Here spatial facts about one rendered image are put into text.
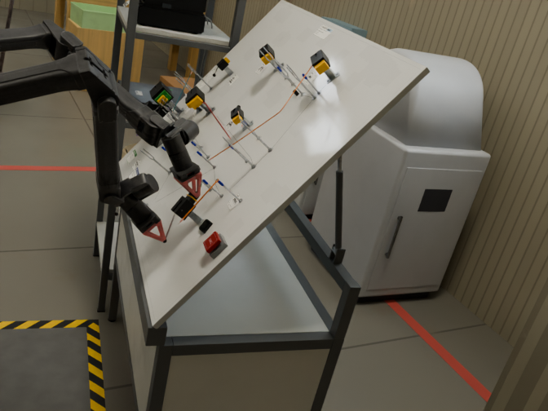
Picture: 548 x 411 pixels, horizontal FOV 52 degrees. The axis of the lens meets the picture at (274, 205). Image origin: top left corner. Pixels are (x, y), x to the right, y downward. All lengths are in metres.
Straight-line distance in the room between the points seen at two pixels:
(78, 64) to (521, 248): 3.02
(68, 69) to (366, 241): 2.51
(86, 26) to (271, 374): 5.30
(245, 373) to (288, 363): 0.14
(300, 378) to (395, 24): 3.31
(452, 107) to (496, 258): 1.04
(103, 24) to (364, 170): 4.01
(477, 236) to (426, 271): 0.43
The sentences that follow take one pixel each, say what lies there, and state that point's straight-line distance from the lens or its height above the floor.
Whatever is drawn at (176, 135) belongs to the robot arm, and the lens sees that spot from 1.66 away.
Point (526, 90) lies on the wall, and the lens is 3.78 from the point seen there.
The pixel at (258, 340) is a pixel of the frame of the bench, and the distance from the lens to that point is 1.79.
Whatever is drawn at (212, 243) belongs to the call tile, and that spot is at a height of 1.12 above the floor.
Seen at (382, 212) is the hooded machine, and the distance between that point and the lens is 3.35.
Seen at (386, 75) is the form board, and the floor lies 1.63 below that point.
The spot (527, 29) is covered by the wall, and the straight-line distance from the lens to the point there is 3.85.
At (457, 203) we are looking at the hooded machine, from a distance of 3.63.
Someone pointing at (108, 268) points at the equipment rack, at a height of 0.27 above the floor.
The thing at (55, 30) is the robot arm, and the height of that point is 1.52.
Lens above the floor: 1.88
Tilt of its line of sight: 24 degrees down
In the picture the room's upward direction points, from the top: 13 degrees clockwise
